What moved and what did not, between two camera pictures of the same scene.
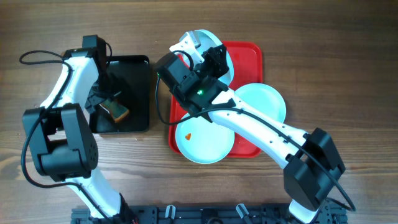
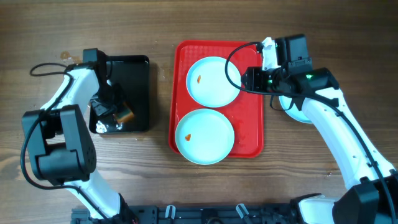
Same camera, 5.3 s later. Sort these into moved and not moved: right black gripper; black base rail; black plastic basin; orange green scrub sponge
Moved: right black gripper; orange green scrub sponge
Not moved: black plastic basin; black base rail
